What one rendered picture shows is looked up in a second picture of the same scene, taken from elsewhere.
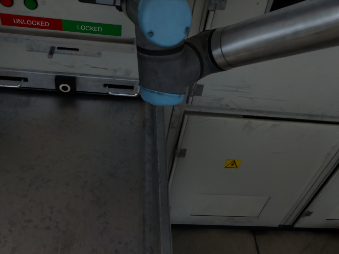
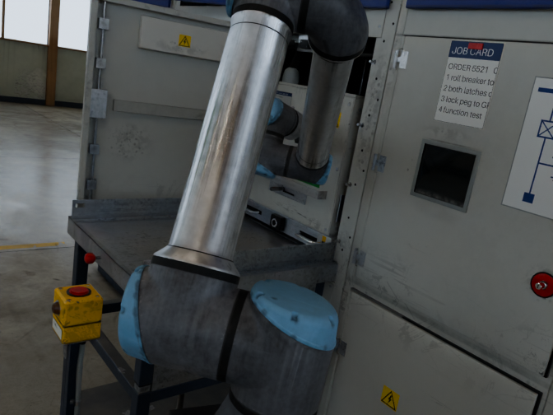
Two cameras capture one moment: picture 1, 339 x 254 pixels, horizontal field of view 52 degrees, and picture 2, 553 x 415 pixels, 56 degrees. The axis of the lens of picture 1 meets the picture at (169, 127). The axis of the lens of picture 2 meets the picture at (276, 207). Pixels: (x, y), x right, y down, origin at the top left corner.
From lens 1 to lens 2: 130 cm
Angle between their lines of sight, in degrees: 60
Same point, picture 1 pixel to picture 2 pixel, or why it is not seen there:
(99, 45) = (299, 187)
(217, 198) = not seen: outside the picture
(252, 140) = (411, 361)
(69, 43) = (284, 181)
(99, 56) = (303, 203)
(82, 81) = (288, 223)
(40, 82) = (267, 218)
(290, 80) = (444, 272)
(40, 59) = (272, 198)
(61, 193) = not seen: hidden behind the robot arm
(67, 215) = not seen: hidden behind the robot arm
